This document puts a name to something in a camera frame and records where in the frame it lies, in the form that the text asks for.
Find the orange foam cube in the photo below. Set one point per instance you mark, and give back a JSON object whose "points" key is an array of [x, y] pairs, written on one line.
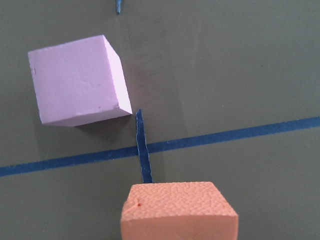
{"points": [[178, 211]]}

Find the pink foam cube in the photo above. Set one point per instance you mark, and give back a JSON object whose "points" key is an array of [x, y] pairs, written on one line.
{"points": [[79, 82]]}

